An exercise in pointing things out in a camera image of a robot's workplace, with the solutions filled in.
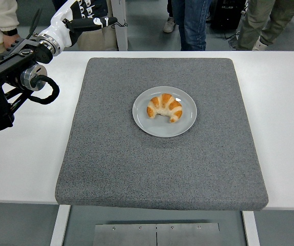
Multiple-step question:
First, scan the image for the white square post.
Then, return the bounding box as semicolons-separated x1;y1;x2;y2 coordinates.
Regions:
110;0;129;51

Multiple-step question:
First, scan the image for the grey felt mat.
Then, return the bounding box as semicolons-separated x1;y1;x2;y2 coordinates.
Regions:
55;57;269;211

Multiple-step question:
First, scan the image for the round grey plate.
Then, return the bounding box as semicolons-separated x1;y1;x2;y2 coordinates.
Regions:
132;86;198;138

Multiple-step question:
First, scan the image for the golden croissant bread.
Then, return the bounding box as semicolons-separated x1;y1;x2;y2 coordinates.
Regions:
146;93;183;124

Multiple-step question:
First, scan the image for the grey metal plate with screws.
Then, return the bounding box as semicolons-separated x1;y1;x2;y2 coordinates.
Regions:
92;223;221;246

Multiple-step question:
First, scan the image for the white table leg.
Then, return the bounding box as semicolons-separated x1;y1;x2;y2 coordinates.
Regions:
241;210;261;246
50;204;72;246

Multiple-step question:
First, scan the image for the thin black cable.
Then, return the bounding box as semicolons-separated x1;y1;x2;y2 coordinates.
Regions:
110;19;128;29

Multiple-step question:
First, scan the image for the person's hand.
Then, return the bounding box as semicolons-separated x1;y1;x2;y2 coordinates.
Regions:
3;34;21;49

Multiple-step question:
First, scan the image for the black equipment box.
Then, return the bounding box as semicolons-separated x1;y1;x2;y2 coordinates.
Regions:
210;0;245;30

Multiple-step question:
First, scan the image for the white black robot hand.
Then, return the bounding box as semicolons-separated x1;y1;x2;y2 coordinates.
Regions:
36;0;119;49

